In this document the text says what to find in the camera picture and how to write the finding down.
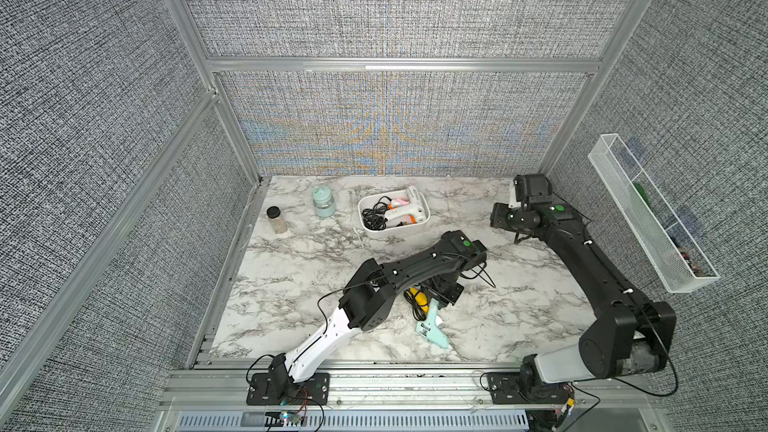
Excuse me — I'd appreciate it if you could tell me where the yellow hot glue gun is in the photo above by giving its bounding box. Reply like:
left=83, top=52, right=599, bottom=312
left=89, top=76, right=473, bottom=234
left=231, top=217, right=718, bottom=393
left=403, top=288, right=429, bottom=321

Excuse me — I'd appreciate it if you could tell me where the mint green glue gun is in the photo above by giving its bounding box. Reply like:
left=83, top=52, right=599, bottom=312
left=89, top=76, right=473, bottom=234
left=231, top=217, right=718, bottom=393
left=416, top=298, right=450, bottom=349

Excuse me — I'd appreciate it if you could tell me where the white pink glue gun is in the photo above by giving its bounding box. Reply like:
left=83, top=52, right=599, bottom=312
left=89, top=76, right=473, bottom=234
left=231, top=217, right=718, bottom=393
left=387, top=186, right=424, bottom=210

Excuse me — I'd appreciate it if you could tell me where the orange hot glue gun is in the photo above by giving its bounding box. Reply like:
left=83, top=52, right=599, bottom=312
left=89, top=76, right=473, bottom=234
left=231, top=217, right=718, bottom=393
left=386, top=221, right=410, bottom=230

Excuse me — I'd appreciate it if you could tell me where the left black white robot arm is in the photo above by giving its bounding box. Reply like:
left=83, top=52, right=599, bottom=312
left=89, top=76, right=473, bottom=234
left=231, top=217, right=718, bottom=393
left=268, top=230, right=487, bottom=391

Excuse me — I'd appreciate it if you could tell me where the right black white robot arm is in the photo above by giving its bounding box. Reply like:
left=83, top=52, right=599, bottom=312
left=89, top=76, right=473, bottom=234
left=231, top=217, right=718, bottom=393
left=490, top=202, right=677, bottom=389

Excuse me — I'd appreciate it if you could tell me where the white plastic storage box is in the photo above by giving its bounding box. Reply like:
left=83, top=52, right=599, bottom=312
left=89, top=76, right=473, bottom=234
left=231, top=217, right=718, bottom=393
left=357, top=190, right=431, bottom=238

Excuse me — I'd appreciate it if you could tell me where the green item in tray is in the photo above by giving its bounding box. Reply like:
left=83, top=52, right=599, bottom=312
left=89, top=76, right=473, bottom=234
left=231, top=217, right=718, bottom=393
left=632, top=182, right=651, bottom=208

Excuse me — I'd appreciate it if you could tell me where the mint lid glass jar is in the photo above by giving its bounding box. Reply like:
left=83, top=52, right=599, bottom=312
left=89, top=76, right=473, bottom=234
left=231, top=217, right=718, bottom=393
left=312, top=185, right=336, bottom=218

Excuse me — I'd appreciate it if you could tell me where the black lid spice jar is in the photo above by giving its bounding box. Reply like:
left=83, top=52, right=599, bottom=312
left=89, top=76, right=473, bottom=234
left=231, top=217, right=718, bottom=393
left=266, top=206, right=288, bottom=235

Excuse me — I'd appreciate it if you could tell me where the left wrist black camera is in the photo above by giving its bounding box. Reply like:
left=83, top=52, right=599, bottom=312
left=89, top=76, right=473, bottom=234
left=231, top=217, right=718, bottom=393
left=464, top=240, right=487, bottom=263

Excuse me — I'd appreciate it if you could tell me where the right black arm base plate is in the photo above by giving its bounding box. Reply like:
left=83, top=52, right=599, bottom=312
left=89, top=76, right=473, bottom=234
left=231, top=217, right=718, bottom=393
left=487, top=369, right=572, bottom=405

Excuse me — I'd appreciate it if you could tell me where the clear wall-mounted tray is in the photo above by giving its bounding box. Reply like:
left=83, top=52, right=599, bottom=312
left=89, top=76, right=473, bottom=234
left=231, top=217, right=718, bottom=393
left=588, top=133, right=720, bottom=294

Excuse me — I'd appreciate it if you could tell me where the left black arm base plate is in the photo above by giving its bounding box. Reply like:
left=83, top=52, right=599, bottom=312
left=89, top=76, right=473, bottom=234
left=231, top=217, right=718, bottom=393
left=245, top=373, right=330, bottom=406

